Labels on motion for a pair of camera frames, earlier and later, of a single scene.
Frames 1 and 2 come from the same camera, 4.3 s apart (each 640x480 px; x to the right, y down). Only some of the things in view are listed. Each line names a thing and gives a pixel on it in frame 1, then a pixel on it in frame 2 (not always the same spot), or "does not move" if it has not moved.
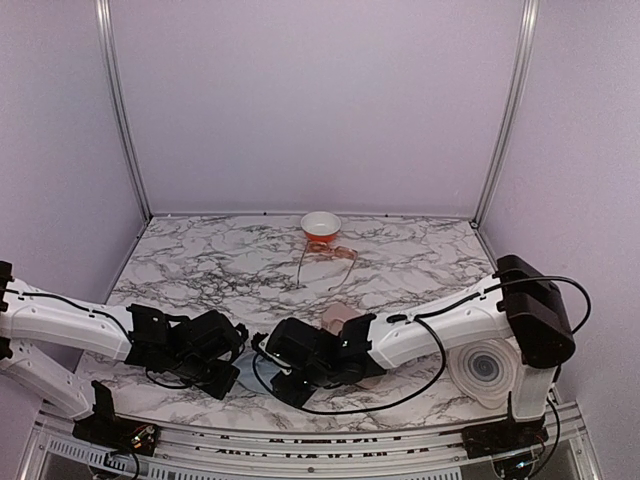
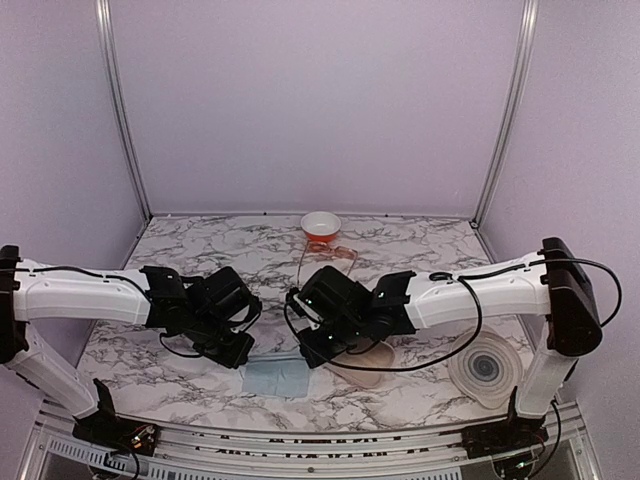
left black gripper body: x=213 y=386 -> x=220 y=351
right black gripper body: x=298 y=396 -> x=326 y=350
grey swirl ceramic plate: x=486 y=370 does not move
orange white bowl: x=321 y=226 does not move
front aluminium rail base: x=58 y=452 does not move
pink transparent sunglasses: x=338 y=251 does not move
